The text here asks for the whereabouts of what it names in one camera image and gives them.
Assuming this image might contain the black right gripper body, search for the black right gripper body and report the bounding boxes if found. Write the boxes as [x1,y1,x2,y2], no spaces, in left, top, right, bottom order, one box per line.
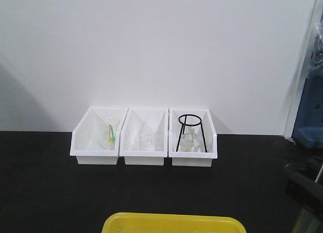
[285,157,322,218]

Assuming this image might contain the wide glass test tube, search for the wide glass test tube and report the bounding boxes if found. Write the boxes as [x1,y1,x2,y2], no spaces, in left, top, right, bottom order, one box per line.
[292,168,322,232]

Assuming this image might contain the yellow plastic tray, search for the yellow plastic tray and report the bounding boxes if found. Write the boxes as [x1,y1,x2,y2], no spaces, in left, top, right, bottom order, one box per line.
[101,212,246,232]

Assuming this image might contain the blue equipment at right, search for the blue equipment at right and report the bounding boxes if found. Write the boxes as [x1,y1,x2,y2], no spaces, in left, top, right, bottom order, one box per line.
[292,0,322,149]

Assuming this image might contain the white right storage bin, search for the white right storage bin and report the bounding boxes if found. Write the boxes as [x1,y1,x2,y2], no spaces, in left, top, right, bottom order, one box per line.
[168,108,218,167]

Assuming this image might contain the white storage bin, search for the white storage bin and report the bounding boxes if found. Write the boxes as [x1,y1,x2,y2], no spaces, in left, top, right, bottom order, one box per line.
[119,108,169,166]
[70,107,128,165]
[168,108,218,167]

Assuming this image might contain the round glass flask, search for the round glass flask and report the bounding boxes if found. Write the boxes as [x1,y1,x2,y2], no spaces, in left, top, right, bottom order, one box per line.
[179,127,200,152]

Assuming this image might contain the white middle storage bin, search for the white middle storage bin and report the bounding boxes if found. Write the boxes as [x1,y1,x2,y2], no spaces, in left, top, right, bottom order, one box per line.
[119,108,169,166]

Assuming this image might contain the small glass beaker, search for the small glass beaker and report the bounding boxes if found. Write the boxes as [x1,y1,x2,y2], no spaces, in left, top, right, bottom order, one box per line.
[135,133,148,151]

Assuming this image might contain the green yellow plastic spoons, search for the green yellow plastic spoons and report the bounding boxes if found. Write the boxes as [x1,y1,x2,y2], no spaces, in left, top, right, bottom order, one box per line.
[108,124,116,143]

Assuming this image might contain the glass beaker in left bin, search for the glass beaker in left bin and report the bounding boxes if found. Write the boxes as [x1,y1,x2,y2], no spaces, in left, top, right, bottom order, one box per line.
[99,117,120,143]

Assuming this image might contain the white left storage bin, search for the white left storage bin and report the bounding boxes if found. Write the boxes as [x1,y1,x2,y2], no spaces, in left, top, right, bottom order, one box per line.
[70,107,128,165]

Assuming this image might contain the black wire tripod stand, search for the black wire tripod stand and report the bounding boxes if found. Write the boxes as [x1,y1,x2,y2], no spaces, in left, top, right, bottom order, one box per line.
[176,114,208,153]

